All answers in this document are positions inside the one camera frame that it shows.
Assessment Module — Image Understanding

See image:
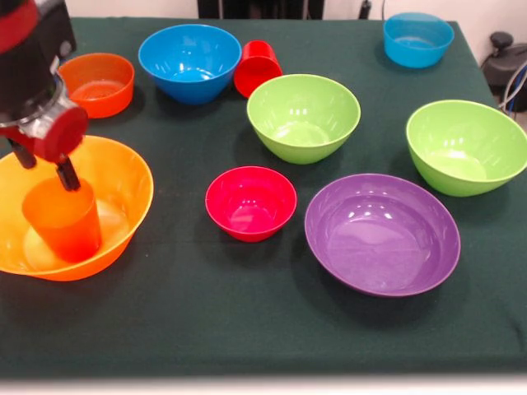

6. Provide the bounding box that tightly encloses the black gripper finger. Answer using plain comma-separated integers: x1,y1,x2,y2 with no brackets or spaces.
54,154,82,193
7,138,39,170

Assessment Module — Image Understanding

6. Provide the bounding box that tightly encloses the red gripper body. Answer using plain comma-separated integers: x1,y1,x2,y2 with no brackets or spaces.
0,107,90,164

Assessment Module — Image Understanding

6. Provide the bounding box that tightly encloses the orange cup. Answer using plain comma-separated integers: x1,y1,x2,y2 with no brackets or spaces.
21,176,103,264

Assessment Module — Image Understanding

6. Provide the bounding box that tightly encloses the large yellow-orange bowl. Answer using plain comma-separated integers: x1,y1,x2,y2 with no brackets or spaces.
0,134,155,283

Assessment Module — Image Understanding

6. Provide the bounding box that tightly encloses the red cup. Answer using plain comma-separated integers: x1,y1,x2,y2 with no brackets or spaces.
233,39,284,100

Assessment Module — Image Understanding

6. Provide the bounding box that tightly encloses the small orange bowl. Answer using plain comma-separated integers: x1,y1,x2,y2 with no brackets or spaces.
57,52,136,119

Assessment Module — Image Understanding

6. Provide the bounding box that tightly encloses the small pink-red bowl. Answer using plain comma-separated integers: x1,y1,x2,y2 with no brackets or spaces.
204,165,298,244

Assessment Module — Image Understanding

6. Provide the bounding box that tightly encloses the dark green table cloth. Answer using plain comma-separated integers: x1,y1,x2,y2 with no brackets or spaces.
0,16,527,378

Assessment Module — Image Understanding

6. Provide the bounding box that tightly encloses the green bowl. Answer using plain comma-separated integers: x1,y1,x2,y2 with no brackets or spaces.
246,73,361,165
405,100,527,198

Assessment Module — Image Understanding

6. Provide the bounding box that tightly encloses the purple bowl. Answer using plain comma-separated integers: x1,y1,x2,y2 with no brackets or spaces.
304,173,461,298

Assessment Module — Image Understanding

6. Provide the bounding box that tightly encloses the small light blue bowl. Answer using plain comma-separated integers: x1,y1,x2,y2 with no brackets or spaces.
382,12,455,69

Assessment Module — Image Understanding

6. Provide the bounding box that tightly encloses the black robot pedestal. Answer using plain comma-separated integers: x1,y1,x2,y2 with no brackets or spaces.
197,0,326,20

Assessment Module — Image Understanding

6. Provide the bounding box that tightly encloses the tangle of cables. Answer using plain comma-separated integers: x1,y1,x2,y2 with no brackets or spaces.
498,61,527,114

